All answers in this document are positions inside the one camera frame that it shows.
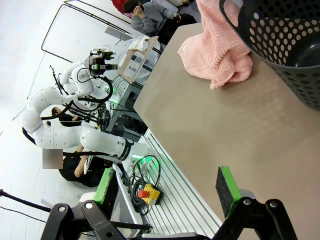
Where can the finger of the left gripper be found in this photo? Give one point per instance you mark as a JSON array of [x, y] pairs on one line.
[[112, 66], [111, 54]]

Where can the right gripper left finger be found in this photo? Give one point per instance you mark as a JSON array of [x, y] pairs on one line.
[[102, 187]]

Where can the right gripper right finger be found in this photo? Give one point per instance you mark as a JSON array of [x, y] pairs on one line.
[[225, 195]]

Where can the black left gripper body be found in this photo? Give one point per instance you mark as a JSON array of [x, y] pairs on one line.
[[98, 62]]

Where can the pink terry towel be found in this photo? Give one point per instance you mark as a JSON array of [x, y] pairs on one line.
[[215, 50]]

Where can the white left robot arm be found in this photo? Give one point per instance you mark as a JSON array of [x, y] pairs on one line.
[[100, 140]]

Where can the white keypad device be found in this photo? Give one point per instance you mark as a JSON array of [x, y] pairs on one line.
[[132, 65]]

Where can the seated person in black clothes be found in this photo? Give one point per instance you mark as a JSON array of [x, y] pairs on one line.
[[72, 170]]

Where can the cardboard panel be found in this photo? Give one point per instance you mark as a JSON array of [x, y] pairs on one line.
[[150, 45]]

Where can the yellow emergency stop button box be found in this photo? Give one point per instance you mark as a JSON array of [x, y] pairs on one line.
[[153, 192]]

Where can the seated person in grey hoodie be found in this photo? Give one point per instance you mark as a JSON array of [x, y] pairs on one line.
[[150, 20]]

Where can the black control box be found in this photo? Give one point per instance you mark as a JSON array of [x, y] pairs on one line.
[[125, 132]]

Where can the dark-haired person in black top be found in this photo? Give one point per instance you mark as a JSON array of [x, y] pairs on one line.
[[67, 118]]

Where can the black perforated plastic basket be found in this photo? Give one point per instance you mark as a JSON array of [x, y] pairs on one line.
[[310, 55]]

